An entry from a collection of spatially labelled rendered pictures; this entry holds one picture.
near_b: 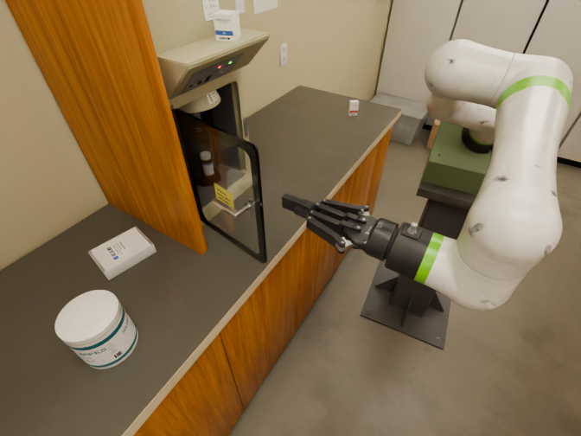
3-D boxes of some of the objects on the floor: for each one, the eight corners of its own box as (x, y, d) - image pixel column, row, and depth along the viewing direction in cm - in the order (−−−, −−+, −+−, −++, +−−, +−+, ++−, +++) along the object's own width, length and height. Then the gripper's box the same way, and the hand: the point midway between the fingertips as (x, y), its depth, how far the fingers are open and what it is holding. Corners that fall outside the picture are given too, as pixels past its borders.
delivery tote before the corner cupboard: (359, 132, 356) (364, 104, 334) (374, 118, 382) (379, 91, 360) (412, 148, 331) (421, 119, 309) (424, 132, 357) (433, 104, 335)
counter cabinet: (71, 426, 149) (-82, 335, 88) (297, 195, 276) (299, 91, 215) (171, 534, 123) (53, 509, 62) (370, 223, 250) (396, 114, 189)
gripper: (407, 208, 60) (299, 169, 69) (383, 253, 52) (264, 203, 61) (399, 235, 65) (298, 196, 74) (375, 280, 57) (267, 230, 66)
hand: (297, 205), depth 67 cm, fingers closed
